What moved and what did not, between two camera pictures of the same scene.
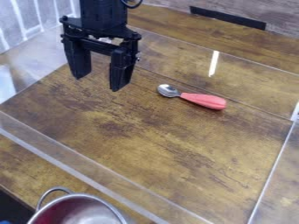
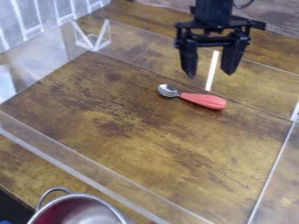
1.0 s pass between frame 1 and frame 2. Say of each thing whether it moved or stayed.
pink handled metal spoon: stayed
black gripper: moved
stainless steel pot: stayed
